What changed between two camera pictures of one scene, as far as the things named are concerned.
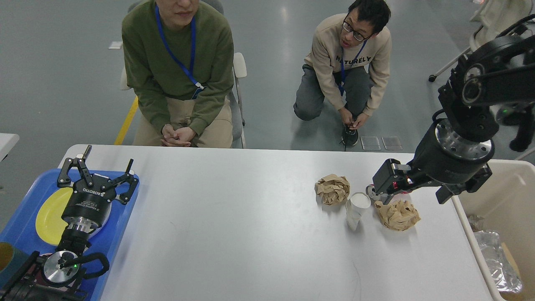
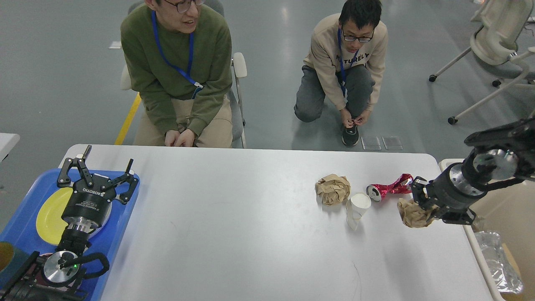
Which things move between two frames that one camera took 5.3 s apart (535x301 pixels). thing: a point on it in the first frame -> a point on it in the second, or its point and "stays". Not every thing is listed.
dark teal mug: x=11 y=259 stays
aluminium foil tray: x=497 y=262 stays
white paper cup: x=355 y=206 stays
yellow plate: x=49 y=225 stays
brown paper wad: x=398 y=215 -> x=413 y=215
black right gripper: x=444 y=158 -> x=450 y=192
